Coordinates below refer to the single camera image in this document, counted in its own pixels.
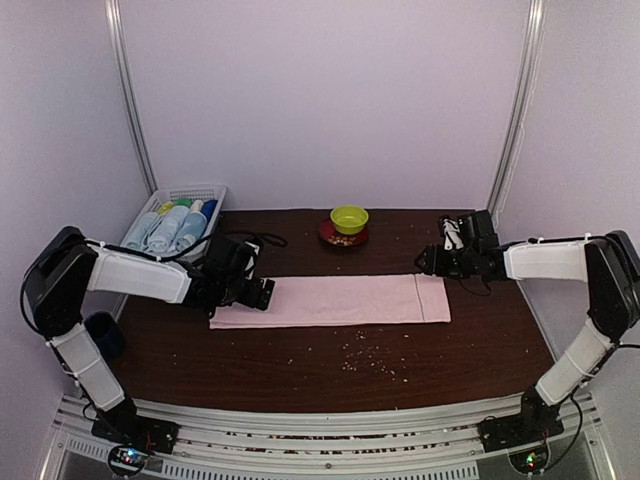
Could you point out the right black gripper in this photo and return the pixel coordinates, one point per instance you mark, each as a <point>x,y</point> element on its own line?
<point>434,263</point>

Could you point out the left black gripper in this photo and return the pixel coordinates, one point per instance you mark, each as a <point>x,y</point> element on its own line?
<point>252,300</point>

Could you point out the pink towel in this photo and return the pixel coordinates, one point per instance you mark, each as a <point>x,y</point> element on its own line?
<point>343,301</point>

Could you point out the blue polka dot towel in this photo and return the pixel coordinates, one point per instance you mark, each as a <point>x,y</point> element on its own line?
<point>191,231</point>

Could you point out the green plastic bowl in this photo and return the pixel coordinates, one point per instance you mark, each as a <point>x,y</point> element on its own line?
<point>349,219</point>

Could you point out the red floral plate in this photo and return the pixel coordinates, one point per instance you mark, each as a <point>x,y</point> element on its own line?
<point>329,234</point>

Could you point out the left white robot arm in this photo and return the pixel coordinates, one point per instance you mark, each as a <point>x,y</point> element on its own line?
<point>73,267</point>

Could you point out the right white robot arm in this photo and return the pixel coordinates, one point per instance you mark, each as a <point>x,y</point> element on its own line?
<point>607,264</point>

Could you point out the dark blue rolled towel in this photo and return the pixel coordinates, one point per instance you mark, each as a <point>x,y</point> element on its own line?
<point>208,208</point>

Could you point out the white rolled towel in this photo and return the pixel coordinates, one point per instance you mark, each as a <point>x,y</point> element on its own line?
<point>196,206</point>

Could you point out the white plastic basket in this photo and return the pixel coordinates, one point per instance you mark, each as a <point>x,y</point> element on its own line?
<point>202,192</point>

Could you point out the light blue rolled towel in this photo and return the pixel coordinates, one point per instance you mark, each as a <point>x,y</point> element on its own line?
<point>153,233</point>

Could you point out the green rolled towel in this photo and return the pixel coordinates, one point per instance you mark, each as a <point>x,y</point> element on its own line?
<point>186,202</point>

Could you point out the yellow rolled towel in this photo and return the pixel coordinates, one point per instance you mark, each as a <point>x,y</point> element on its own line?
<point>165,208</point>

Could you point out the dark blue mug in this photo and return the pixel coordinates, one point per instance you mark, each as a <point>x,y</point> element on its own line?
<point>106,334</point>

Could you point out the right aluminium frame post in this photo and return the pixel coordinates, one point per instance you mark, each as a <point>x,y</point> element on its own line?
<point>523,94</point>

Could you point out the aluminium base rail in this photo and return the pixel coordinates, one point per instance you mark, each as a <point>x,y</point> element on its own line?
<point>424,443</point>

